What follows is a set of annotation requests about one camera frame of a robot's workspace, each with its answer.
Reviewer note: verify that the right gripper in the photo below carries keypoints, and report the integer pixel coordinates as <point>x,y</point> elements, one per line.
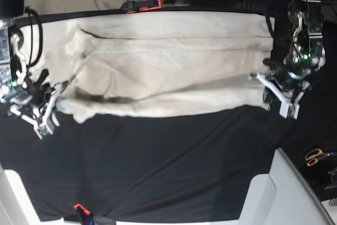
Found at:
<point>35,103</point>

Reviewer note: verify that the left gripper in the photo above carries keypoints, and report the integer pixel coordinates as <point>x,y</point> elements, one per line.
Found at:
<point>285,83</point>

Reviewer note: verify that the white T-shirt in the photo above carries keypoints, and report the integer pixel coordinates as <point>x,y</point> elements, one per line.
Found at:
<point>155,64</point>

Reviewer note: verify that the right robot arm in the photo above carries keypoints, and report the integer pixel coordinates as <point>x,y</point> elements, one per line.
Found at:
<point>15,65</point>

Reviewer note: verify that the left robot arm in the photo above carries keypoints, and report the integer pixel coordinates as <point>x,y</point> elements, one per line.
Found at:
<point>306,37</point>

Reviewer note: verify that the black object right edge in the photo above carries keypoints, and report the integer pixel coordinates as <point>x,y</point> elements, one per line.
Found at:
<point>333,178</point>

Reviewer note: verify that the black table cloth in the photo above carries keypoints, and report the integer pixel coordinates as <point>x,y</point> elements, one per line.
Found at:
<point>189,168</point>

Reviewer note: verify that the orange black clamp bottom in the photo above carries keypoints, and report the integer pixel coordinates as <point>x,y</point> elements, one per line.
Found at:
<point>84,216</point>

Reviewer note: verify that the orange black clamp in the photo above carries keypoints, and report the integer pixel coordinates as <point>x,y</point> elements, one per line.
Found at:
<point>84,216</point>
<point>141,6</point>

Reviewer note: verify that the orange black clamp top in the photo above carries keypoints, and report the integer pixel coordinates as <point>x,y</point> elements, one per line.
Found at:
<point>141,6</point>

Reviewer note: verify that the orange handled scissors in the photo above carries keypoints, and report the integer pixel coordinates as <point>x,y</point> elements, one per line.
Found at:
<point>316,155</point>

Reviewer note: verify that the white table frame left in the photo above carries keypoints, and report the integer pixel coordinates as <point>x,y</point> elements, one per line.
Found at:
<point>16,206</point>

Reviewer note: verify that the white table frame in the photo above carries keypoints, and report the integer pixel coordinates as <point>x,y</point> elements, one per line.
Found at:
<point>16,206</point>
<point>282,196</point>

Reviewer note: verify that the white table frame right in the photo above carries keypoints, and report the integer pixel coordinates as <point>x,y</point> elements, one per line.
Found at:
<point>282,196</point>

